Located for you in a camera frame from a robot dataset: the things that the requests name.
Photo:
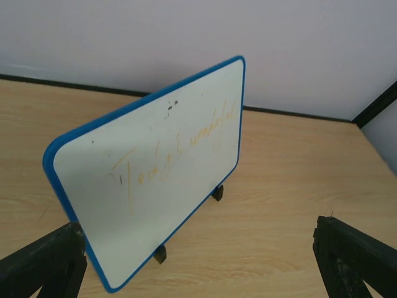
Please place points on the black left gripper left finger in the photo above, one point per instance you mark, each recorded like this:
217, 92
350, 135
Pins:
52, 266

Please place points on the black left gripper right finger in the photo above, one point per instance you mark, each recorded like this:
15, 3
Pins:
350, 260

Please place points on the blue framed whiteboard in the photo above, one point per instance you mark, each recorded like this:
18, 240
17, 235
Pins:
134, 176

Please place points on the wire whiteboard stand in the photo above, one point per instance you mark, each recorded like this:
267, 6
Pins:
160, 253

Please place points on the black cage frame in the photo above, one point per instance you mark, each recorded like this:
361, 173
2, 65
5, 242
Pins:
361, 120

